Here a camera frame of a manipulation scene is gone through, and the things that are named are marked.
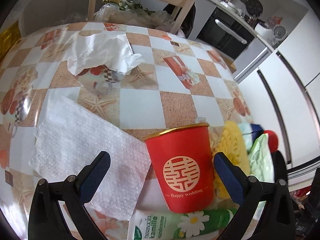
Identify green snack bag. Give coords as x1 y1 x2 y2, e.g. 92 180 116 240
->
238 123 274 183

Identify white paper towel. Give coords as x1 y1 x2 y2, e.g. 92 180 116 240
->
29 96 151 220

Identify blue plastic bag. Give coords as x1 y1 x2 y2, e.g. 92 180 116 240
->
250 124 264 138

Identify yellow corrugated sponge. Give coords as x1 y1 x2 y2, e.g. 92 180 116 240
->
212 120 252 201

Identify chamomile hand cream tube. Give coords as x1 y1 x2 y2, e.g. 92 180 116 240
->
127 208 236 239

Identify red paper cup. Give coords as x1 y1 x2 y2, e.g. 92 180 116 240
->
144 123 214 213

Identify black trash bin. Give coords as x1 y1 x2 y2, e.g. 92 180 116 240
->
271 151 288 183

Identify red plastic stool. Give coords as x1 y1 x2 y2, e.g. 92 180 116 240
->
264 130 279 153

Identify white refrigerator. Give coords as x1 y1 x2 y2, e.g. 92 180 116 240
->
239 8 319 184

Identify crumpled white paper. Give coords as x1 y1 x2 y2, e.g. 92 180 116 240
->
67 34 145 76

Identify checkered tablecloth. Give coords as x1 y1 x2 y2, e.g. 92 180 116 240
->
1 22 252 239

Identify gold foil bag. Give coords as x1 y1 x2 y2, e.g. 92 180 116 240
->
0 21 21 61

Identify white rice cooker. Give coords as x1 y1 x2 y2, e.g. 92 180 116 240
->
254 22 273 40

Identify black built-in oven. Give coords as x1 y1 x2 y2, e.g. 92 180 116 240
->
197 8 254 60

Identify black jacket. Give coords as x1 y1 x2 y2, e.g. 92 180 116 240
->
163 4 196 38

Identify vegetables in plastic bag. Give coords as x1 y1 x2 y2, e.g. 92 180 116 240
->
93 0 175 31

